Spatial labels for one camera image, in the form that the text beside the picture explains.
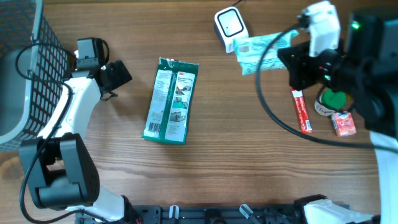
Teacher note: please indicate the green gloves package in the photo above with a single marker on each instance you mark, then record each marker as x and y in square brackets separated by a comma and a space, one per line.
[169, 110]

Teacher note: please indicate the green white round can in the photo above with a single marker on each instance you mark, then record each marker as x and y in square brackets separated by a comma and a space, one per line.
[329, 102]

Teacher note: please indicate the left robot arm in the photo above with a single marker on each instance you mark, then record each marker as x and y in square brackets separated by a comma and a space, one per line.
[59, 172]

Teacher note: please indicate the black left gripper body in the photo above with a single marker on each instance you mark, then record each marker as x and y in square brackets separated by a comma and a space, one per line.
[117, 76]

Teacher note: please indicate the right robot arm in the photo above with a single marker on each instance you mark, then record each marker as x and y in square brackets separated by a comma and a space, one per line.
[365, 67]

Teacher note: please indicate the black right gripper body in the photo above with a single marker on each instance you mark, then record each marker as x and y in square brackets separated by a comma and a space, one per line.
[328, 68]

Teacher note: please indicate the grey plastic mesh basket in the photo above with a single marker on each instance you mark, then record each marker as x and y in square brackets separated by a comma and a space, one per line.
[31, 60]

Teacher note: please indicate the white barcode scanner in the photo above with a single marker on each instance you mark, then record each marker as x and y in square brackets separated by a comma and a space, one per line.
[229, 25]

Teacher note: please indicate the light green wipes pack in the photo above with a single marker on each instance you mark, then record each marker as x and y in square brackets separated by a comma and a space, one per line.
[248, 51]

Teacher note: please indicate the red white stick sachet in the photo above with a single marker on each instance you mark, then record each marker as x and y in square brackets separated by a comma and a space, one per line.
[302, 113]

